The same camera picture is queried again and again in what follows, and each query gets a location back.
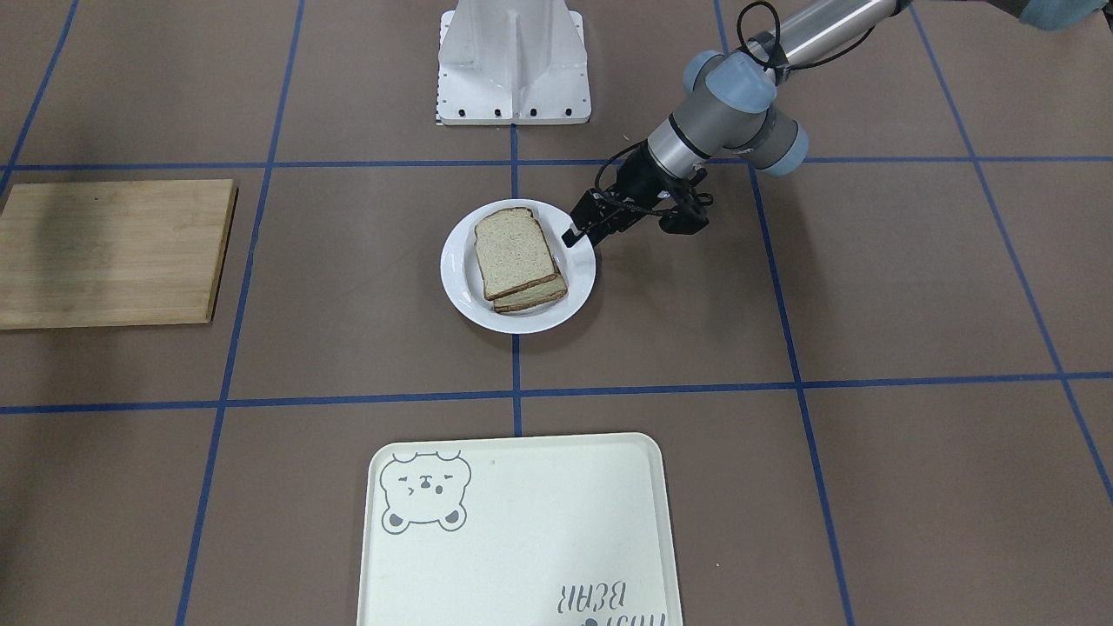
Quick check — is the white round plate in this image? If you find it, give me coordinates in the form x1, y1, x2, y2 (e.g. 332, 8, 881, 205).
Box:
440, 198, 595, 336

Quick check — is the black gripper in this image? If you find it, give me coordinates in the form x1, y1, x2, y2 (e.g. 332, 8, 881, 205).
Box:
562, 143, 713, 250

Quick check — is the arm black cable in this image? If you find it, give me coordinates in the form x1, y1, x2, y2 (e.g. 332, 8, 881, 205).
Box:
594, 0, 879, 218

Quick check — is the wooden cutting board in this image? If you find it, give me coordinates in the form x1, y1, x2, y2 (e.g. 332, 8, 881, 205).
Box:
1, 179, 237, 331

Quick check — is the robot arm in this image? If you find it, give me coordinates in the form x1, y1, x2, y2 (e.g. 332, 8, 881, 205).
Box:
561, 1, 908, 247

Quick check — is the cream bear serving tray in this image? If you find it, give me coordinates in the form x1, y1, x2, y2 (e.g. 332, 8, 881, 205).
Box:
357, 432, 683, 625

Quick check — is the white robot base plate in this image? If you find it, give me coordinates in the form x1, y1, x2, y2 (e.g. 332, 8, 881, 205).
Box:
435, 1, 592, 126

